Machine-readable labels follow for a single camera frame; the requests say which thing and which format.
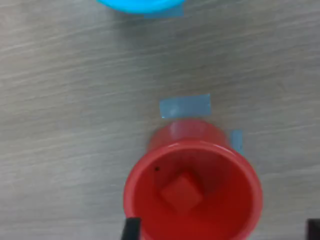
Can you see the red cube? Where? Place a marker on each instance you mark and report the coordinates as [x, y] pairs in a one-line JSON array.
[[181, 193]]

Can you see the red plastic bin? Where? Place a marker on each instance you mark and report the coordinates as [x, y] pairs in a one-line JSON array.
[[225, 200]]

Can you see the blue tape piece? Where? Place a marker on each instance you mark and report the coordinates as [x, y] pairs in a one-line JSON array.
[[185, 107], [237, 141]]

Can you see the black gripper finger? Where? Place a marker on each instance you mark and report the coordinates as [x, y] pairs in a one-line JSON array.
[[131, 228], [313, 230]]

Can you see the blue plastic bin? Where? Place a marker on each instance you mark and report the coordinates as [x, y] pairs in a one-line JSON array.
[[140, 6]]

